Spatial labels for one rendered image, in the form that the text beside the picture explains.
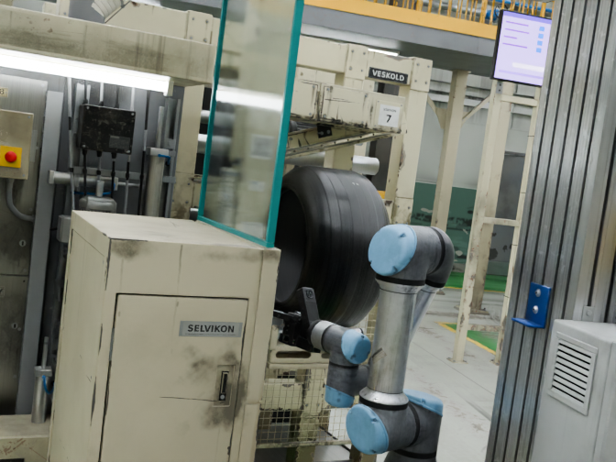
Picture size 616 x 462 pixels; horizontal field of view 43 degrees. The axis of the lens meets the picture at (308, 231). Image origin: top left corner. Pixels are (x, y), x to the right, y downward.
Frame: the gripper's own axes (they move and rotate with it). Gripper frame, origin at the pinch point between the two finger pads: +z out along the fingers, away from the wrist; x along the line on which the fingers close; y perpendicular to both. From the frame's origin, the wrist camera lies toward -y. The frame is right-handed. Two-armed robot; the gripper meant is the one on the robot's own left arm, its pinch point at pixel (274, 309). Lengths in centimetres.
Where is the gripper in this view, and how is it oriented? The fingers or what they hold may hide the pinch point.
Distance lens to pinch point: 216.9
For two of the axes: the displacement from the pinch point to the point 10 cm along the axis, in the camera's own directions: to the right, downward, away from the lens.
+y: -2.3, 9.7, -0.1
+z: -6.5, -1.5, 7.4
